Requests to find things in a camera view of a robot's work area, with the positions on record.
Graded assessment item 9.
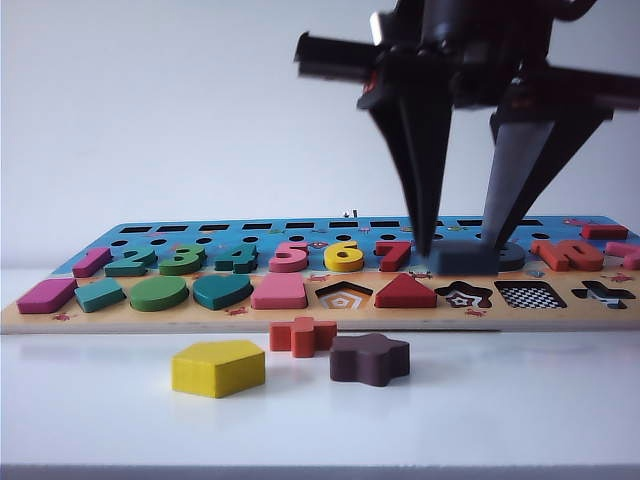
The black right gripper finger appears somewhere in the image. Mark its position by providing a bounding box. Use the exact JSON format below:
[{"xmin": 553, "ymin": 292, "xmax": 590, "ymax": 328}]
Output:
[
  {"xmin": 356, "ymin": 47, "xmax": 455, "ymax": 260},
  {"xmin": 481, "ymin": 68, "xmax": 617, "ymax": 252}
]

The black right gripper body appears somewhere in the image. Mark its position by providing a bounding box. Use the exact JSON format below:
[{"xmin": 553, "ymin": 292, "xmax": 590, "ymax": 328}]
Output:
[{"xmin": 293, "ymin": 30, "xmax": 640, "ymax": 122}]

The dark blue square block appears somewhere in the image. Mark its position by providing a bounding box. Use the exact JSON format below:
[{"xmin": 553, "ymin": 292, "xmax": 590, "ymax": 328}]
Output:
[{"xmin": 428, "ymin": 240, "xmax": 502, "ymax": 277}]

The dark blue number nine piece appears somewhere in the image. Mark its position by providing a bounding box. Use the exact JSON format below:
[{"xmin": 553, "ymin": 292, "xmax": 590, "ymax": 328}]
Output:
[{"xmin": 498, "ymin": 241, "xmax": 527, "ymax": 267}]

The orange number ten piece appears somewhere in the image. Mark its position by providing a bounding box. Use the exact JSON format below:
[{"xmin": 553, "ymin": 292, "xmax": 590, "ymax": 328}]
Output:
[{"xmin": 530, "ymin": 238, "xmax": 606, "ymax": 273}]

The red minus sign piece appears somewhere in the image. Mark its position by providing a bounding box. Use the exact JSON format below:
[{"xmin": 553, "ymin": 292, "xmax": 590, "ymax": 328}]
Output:
[{"xmin": 580, "ymin": 222, "xmax": 629, "ymax": 241}]

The red number seven piece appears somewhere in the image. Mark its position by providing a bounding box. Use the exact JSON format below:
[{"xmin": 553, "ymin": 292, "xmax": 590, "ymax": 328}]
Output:
[{"xmin": 374, "ymin": 240, "xmax": 417, "ymax": 273}]

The pink greater-than sign piece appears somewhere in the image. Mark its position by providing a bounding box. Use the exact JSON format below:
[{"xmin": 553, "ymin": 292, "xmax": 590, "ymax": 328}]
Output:
[{"xmin": 604, "ymin": 240, "xmax": 640, "ymax": 272}]

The yellow number six piece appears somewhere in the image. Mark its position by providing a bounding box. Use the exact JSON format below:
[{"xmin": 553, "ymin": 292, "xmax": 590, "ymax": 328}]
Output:
[{"xmin": 322, "ymin": 240, "xmax": 366, "ymax": 273}]

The red triangle block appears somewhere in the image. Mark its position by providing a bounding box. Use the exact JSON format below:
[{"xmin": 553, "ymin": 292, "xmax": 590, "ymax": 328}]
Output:
[{"xmin": 374, "ymin": 272, "xmax": 438, "ymax": 309}]

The pink number five piece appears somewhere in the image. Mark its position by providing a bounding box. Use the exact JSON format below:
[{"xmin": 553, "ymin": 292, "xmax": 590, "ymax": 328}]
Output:
[{"xmin": 268, "ymin": 241, "xmax": 311, "ymax": 274}]

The pink trapezoid block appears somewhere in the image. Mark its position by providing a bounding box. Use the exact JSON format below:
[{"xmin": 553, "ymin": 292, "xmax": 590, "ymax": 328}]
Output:
[{"xmin": 250, "ymin": 271, "xmax": 308, "ymax": 311}]

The teal number four piece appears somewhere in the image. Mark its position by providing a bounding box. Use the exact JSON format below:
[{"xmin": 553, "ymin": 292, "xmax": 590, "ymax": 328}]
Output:
[{"xmin": 213, "ymin": 242, "xmax": 259, "ymax": 275}]

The dark brown star block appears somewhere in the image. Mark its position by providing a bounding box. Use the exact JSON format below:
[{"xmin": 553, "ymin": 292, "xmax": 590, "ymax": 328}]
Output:
[{"xmin": 328, "ymin": 333, "xmax": 412, "ymax": 389}]

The orange cross block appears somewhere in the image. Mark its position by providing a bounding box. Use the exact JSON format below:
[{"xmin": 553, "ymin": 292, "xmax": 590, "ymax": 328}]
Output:
[{"xmin": 268, "ymin": 315, "xmax": 338, "ymax": 359}]

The teal heart block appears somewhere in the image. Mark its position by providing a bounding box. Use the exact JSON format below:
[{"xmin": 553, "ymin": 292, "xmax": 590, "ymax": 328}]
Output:
[{"xmin": 191, "ymin": 274, "xmax": 253, "ymax": 312}]

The green number three piece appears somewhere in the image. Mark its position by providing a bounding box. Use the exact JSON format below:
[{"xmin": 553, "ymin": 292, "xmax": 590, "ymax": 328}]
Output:
[{"xmin": 159, "ymin": 242, "xmax": 207, "ymax": 277}]

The green ellipse block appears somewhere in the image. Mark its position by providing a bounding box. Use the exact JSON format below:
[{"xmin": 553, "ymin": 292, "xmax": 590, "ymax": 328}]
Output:
[{"xmin": 128, "ymin": 274, "xmax": 191, "ymax": 313}]

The yellow pentagon block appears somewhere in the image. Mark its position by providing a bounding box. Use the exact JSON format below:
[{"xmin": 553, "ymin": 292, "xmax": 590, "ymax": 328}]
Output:
[{"xmin": 170, "ymin": 339, "xmax": 267, "ymax": 400}]

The teal number two piece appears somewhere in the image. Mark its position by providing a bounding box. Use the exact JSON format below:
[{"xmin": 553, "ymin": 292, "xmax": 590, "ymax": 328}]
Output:
[{"xmin": 103, "ymin": 244, "xmax": 158, "ymax": 278}]

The blue wooden puzzle board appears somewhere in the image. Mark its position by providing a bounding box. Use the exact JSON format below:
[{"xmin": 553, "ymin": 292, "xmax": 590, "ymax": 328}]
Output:
[{"xmin": 0, "ymin": 215, "xmax": 640, "ymax": 335}]

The pink number one piece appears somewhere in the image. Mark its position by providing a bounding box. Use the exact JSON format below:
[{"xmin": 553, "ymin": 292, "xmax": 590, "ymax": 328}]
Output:
[{"xmin": 71, "ymin": 246, "xmax": 113, "ymax": 279}]

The teal rectangle block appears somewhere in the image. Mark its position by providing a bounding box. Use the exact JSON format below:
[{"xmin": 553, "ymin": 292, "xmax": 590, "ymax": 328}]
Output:
[{"xmin": 73, "ymin": 277, "xmax": 127, "ymax": 313}]

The magenta parallelogram block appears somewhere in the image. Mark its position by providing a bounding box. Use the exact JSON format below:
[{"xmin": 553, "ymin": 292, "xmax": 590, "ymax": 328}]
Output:
[{"xmin": 15, "ymin": 278, "xmax": 78, "ymax": 316}]

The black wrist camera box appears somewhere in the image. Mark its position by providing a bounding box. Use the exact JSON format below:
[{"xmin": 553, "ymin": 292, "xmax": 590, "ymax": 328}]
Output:
[{"xmin": 368, "ymin": 9, "xmax": 401, "ymax": 51}]

